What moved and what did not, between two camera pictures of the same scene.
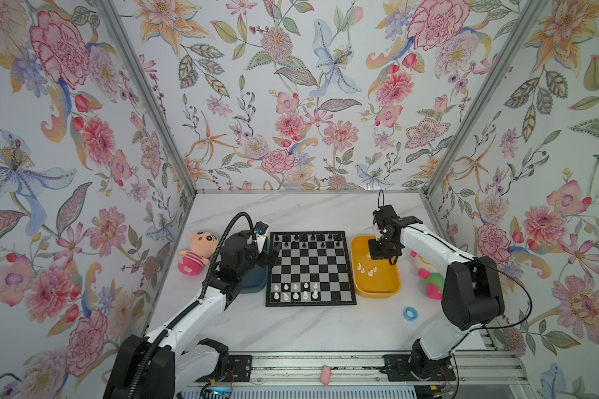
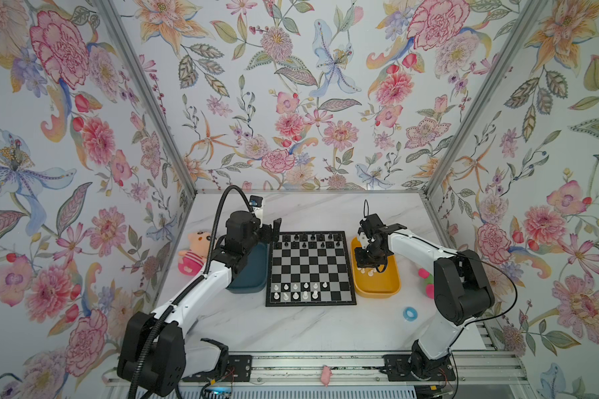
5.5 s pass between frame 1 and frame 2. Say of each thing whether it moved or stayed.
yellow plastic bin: stayed
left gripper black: moved
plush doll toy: stayed
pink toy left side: stayed
